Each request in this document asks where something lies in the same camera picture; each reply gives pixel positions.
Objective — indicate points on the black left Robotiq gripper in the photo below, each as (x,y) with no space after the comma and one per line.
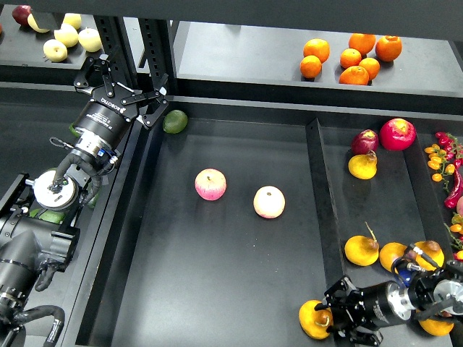
(111,108)

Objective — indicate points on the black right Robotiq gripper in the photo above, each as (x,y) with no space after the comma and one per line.
(371,308)

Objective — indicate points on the yellow pear with stem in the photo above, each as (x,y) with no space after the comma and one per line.
(315,323)

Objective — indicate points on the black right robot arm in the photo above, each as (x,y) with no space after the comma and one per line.
(421,290)

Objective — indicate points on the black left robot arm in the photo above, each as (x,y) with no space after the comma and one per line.
(33,250)

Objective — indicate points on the round green avocado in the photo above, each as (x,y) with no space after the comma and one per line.
(175,122)

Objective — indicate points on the yellow pear long stem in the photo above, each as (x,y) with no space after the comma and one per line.
(362,250)

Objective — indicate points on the green avocado top left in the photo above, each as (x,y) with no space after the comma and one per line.
(73,130)

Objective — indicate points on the yellow pear middle right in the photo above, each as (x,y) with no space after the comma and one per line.
(389,253)

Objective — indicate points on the yellow pear bottom right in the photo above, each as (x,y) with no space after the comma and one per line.
(437,326)

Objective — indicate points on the yellow pear far right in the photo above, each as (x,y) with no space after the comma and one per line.
(433,250)

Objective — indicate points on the yellow pear upper right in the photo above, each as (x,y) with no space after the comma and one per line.
(363,166)

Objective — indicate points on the green avocado lower cluster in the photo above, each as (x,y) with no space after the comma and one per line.
(48,215)

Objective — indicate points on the pale yellow apple right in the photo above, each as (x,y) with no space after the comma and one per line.
(90,40)

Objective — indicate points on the pale yellow apple middle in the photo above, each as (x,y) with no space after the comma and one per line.
(67,35)

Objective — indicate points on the pale yellow apple front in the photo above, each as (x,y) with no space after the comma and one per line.
(55,51)

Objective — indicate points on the pale yellow apple back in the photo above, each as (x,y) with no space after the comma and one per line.
(73,19)

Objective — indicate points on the black left tray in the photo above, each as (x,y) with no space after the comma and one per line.
(29,123)

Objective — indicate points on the pink red apple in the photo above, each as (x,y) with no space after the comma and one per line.
(210,184)

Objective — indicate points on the dark red apple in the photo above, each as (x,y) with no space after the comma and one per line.
(20,14)

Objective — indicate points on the black right tray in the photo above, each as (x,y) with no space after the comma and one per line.
(390,202)

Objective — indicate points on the pale yellow pink apple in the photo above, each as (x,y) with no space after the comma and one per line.
(269,202)

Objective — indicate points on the red chili pepper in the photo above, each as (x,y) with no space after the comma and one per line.
(456,192)

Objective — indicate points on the large black centre tray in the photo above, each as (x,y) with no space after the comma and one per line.
(230,137)

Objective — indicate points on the orange cherry tomato bunch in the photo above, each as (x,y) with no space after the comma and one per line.
(440,162)

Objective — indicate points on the orange lower left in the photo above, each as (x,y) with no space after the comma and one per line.
(310,66)

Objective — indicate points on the red apple right tray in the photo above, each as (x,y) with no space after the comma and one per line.
(397,134)

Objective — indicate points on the red cherry tomato bunch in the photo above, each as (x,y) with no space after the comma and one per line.
(452,146)

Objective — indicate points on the orange top left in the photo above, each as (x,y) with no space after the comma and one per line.
(317,47)

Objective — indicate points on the orange centre small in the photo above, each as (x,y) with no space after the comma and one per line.
(350,57)

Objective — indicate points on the orange small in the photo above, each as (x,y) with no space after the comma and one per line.
(350,57)
(372,66)

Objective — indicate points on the orange front large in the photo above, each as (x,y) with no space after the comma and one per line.
(355,75)

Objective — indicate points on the orange right small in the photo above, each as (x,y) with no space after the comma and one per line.
(372,66)

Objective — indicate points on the orange top right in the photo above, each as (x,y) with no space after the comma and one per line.
(388,48)

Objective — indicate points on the black perforated shelf post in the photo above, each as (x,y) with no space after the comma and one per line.
(158,39)

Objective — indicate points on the dark avocado by wall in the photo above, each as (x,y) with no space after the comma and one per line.
(93,202)

